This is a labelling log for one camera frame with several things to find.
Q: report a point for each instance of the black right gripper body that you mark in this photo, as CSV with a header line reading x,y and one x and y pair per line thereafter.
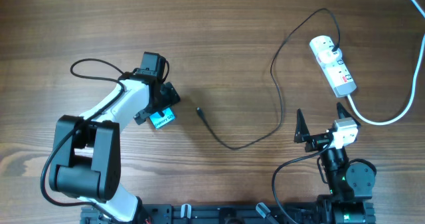
x,y
317,142

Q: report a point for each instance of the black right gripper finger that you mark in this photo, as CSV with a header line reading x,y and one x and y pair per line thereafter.
x,y
343,113
301,126

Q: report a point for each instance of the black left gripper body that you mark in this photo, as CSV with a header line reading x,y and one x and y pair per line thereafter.
x,y
167,98

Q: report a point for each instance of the teal Galaxy smartphone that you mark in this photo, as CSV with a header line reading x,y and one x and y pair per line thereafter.
x,y
163,118

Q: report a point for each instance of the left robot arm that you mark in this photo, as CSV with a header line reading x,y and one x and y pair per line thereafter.
x,y
85,162

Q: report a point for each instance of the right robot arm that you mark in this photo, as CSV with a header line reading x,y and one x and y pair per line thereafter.
x,y
350,182

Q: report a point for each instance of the white USB charger plug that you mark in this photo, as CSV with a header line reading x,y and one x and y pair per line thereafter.
x,y
328,56

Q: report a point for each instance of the white power strip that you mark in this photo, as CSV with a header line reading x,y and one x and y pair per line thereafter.
x,y
336,73

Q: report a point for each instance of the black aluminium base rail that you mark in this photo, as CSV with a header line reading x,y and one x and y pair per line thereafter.
x,y
229,214

